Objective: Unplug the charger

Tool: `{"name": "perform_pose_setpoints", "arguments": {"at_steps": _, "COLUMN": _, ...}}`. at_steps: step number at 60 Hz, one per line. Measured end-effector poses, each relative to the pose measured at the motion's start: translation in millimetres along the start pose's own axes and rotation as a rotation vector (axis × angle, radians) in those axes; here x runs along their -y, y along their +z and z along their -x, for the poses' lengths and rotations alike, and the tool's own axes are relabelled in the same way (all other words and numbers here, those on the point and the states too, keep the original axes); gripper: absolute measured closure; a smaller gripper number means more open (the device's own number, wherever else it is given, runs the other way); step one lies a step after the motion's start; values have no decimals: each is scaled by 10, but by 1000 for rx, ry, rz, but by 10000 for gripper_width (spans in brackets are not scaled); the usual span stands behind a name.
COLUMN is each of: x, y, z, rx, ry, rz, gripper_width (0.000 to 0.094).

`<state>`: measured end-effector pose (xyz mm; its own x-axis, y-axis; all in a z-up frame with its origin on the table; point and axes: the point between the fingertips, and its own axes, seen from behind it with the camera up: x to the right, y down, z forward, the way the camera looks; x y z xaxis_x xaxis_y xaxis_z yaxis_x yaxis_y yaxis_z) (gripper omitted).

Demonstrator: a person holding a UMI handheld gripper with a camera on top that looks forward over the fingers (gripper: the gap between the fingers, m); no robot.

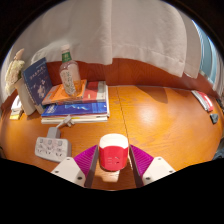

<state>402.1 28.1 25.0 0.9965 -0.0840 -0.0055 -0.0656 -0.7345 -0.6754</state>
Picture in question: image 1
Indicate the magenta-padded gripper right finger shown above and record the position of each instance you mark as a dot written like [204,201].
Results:
[158,170]

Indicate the red flat book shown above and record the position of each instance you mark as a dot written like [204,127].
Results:
[95,91]

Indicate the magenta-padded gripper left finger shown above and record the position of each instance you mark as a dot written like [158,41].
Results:
[68,170]

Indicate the clear bottle with green cap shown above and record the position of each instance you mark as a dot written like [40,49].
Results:
[70,76]

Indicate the window with blue frame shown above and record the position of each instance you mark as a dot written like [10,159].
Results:
[210,56]

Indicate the white flat book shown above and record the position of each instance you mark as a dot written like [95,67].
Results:
[76,118]

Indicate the orange flat book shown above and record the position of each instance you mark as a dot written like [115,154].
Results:
[55,95]

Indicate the red and white booklet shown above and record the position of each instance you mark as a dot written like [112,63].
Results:
[203,100]

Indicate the yellow thin book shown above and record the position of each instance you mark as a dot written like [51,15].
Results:
[16,115]

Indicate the grey power strip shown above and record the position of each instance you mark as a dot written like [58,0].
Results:
[52,149]

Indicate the red and white charger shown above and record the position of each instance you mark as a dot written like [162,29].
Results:
[113,153]

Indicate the dark blue standing book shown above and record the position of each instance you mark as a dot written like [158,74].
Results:
[36,81]

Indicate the white ceramic vase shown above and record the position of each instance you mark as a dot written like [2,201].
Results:
[26,98]

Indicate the white thick book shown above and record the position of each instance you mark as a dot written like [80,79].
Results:
[16,104]

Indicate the dark chair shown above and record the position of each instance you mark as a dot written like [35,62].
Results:
[220,151]

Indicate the white curtain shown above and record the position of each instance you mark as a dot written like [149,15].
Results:
[110,30]

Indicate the small dark grey object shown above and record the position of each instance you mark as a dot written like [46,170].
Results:
[214,118]

